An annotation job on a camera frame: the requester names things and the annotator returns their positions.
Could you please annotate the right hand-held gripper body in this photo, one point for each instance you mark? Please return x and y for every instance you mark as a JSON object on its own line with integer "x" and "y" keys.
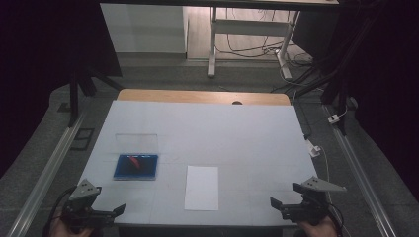
{"x": 313, "y": 204}

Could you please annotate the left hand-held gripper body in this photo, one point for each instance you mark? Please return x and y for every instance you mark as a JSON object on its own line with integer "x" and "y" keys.
{"x": 82, "y": 210}

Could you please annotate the blue case with clear lid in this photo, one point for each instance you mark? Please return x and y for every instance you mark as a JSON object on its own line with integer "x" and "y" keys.
{"x": 135, "y": 158}

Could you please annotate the person's left hand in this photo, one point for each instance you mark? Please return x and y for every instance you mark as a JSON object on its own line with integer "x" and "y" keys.
{"x": 67, "y": 228}

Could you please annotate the person's right hand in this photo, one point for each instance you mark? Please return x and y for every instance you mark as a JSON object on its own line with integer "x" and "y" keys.
{"x": 318, "y": 229}

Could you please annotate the white paper sheet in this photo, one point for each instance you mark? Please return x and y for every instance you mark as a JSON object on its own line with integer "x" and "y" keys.
{"x": 201, "y": 187}

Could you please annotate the white power adapter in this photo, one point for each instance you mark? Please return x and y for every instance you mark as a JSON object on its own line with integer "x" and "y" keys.
{"x": 333, "y": 118}

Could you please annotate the black metal stand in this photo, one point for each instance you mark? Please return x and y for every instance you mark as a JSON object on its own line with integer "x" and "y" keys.
{"x": 339, "y": 79}
{"x": 75, "y": 92}

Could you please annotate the wooden table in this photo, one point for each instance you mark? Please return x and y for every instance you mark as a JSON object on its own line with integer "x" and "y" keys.
{"x": 184, "y": 96}

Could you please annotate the dark curtain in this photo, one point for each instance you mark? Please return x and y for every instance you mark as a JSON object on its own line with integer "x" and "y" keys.
{"x": 388, "y": 82}
{"x": 33, "y": 49}

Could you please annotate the white metal stand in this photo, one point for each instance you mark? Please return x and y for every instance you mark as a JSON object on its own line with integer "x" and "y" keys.
{"x": 263, "y": 49}

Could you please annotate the white cabinet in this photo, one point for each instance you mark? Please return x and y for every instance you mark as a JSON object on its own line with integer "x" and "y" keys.
{"x": 145, "y": 28}

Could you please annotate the aluminium rail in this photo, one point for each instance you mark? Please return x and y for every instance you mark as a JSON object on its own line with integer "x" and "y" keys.
{"x": 362, "y": 177}
{"x": 46, "y": 174}

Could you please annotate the black floor frame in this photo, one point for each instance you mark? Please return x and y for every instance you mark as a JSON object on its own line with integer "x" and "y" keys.
{"x": 82, "y": 139}

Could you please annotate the white desk frame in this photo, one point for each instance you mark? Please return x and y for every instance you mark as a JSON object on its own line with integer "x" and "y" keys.
{"x": 250, "y": 28}

